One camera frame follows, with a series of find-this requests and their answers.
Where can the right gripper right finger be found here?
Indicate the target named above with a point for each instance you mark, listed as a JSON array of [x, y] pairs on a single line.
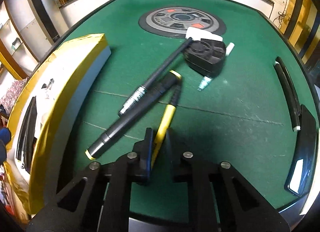
[[180, 166]]

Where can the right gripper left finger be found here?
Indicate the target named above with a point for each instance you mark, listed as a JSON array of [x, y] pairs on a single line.
[[143, 148]]

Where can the yellow black spring pen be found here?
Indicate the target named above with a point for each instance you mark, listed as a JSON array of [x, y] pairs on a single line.
[[165, 122]]

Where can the black pen barcode label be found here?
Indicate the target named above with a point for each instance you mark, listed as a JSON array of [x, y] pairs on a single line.
[[142, 89]]

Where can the thick black marker yellow band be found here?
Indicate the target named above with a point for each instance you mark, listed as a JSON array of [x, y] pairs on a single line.
[[120, 126]]

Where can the white light-blue pen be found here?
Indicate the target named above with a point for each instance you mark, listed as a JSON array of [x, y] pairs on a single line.
[[217, 70]]

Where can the white yellow-edged storage box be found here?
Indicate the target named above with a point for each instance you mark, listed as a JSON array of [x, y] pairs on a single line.
[[59, 86]]

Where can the white pill bottle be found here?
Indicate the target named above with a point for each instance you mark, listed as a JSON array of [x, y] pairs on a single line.
[[197, 34]]

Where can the black marker purple cap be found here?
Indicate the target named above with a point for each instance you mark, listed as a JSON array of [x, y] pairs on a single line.
[[23, 130]]

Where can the person left hand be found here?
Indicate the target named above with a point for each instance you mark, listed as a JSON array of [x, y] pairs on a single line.
[[5, 138]]

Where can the black ribbed plastic holder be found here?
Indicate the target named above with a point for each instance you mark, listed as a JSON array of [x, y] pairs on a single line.
[[202, 56]]

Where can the black phone on table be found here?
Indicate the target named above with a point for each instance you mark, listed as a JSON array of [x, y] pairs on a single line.
[[299, 176]]

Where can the black marker white tip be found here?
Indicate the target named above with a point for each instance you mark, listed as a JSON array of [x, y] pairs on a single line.
[[291, 104]]

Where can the round grey table centre console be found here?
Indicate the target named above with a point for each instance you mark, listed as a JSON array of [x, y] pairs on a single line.
[[173, 22]]

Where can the floral and blue quilts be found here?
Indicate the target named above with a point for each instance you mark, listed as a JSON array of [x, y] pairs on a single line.
[[9, 99]]

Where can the tall gold tower fan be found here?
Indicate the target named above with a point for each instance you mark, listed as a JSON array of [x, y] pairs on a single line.
[[49, 18]]

